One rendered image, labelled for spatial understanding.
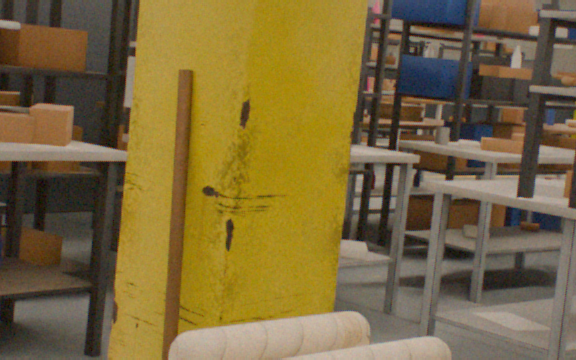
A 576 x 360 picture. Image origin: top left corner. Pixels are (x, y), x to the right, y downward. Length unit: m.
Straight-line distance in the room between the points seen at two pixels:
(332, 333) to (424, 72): 7.72
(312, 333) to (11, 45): 5.31
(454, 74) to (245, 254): 6.81
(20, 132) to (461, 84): 4.25
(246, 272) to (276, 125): 0.24
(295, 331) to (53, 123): 4.19
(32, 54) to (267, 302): 4.32
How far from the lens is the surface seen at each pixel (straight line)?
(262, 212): 1.88
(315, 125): 1.94
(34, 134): 5.07
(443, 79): 8.54
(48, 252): 6.46
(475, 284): 7.32
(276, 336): 0.89
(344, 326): 0.94
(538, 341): 5.13
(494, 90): 9.07
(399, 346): 0.88
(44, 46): 6.17
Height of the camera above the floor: 1.42
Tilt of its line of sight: 6 degrees down
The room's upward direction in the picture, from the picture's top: 6 degrees clockwise
